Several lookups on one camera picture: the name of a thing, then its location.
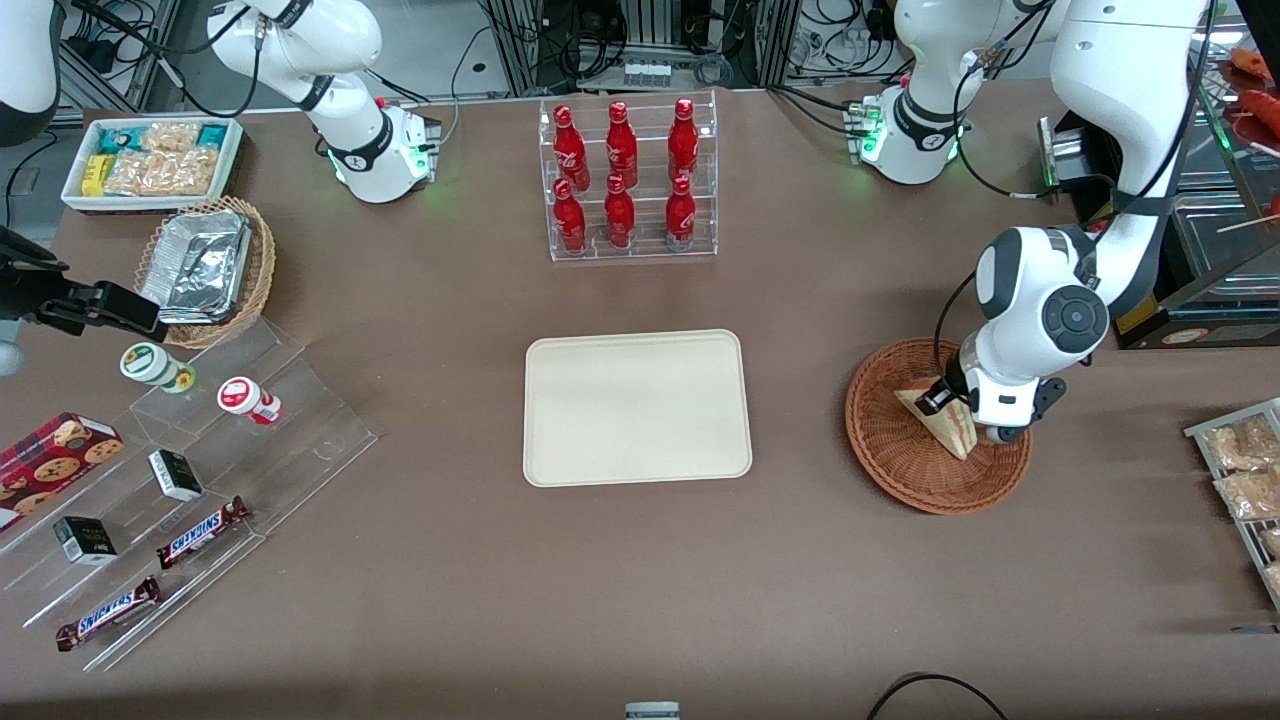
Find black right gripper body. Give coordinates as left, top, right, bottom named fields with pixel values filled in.
left=0, top=226, right=73, bottom=323

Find triangular sandwich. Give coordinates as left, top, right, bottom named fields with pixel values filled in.
left=893, top=385, right=977, bottom=461

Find round brown wicker basket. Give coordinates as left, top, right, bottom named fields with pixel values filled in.
left=845, top=337, right=1033, bottom=516

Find oval tan wicker basket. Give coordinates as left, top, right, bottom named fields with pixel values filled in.
left=134, top=196, right=277, bottom=350

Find beige rectangular serving tray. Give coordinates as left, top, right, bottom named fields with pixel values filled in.
left=523, top=329, right=753, bottom=489

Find green lid yoghurt bottle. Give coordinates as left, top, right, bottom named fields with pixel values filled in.
left=120, top=342, right=198, bottom=395

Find stacked aluminium foil containers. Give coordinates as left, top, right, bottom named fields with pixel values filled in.
left=139, top=209, right=252, bottom=327

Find white rectangular snack bin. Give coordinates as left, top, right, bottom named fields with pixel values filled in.
left=62, top=117, right=245, bottom=215

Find red lid yoghurt bottle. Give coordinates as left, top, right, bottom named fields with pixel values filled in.
left=217, top=376, right=284, bottom=427

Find large rice cracker bag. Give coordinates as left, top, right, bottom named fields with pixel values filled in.
left=105, top=148, right=218, bottom=197

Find red chocolate cookie box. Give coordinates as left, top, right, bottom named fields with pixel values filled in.
left=0, top=411, right=126, bottom=532

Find small black carton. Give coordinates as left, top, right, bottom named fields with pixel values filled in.
left=53, top=515, right=119, bottom=567
left=148, top=449, right=204, bottom=503

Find small rice cracker bag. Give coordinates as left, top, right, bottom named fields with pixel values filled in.
left=140, top=121, right=201, bottom=154

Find clear acrylic stepped shelf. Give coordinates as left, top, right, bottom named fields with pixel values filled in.
left=0, top=318, right=379, bottom=673

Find black hot food display case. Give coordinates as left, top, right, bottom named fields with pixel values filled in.
left=1038, top=0, right=1280, bottom=351

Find brown snickers bar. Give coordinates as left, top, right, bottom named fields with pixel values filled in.
left=55, top=575, right=163, bottom=653
left=155, top=495, right=252, bottom=572

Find red cola bottle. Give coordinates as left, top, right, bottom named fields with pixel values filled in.
left=668, top=98, right=700, bottom=184
left=605, top=101, right=639, bottom=189
left=665, top=175, right=698, bottom=251
left=553, top=178, right=589, bottom=254
left=553, top=105, right=592, bottom=193
left=604, top=174, right=637, bottom=249

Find clear acrylic bottle rack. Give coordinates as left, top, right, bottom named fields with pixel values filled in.
left=538, top=90, right=719, bottom=263

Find grey wire tray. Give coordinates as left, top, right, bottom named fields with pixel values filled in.
left=1184, top=397, right=1280, bottom=613

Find black cable loop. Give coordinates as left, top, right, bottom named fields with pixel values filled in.
left=865, top=673, right=1009, bottom=720

